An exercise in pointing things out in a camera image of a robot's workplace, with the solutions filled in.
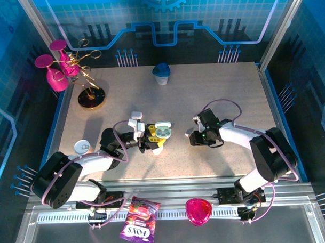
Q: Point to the small black controller box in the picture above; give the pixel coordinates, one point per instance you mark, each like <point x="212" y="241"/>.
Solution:
<point x="97" y="216"/>
<point x="245" y="213"/>

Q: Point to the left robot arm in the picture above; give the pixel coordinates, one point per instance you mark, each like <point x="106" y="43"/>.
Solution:
<point x="89" y="164"/>

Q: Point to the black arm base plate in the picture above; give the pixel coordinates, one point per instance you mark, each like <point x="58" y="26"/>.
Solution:
<point x="226" y="196"/>
<point x="114" y="200"/>

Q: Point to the pink wine glass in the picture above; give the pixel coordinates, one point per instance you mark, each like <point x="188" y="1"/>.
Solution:
<point x="57" y="82"/>
<point x="70" y="68"/>

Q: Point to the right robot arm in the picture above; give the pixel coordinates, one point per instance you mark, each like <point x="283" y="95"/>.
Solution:
<point x="237" y="136"/>

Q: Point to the aluminium frame rail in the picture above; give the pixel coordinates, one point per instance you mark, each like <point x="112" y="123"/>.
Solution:
<point x="167" y="188"/>

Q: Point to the translucent heart-shaped plastic bowl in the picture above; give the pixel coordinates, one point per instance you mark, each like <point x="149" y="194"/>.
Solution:
<point x="199" y="211"/>

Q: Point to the white square earbud case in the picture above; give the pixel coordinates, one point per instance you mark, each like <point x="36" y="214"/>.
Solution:
<point x="136" y="114"/>

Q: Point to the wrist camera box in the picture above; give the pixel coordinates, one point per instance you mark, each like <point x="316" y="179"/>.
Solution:
<point x="138" y="129"/>
<point x="197" y="119"/>

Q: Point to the aluminium frame post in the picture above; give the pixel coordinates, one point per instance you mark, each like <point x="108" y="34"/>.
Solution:
<point x="40" y="27"/>
<point x="284" y="18"/>

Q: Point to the purple candy bag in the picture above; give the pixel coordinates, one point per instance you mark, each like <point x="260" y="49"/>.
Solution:
<point x="137" y="229"/>

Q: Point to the white cup with blue lid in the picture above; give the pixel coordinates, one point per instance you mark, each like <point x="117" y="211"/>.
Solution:
<point x="161" y="79"/>

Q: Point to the white and orange drink can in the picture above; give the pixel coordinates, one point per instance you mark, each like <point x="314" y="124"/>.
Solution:
<point x="82" y="147"/>

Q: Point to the mint green earbud case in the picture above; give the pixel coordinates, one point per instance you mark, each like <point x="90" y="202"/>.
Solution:
<point x="163" y="133"/>

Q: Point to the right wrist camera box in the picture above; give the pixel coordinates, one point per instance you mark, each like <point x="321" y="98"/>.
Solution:
<point x="197" y="119"/>

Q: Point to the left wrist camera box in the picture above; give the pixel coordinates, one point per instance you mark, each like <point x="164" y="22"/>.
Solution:
<point x="138" y="129"/>

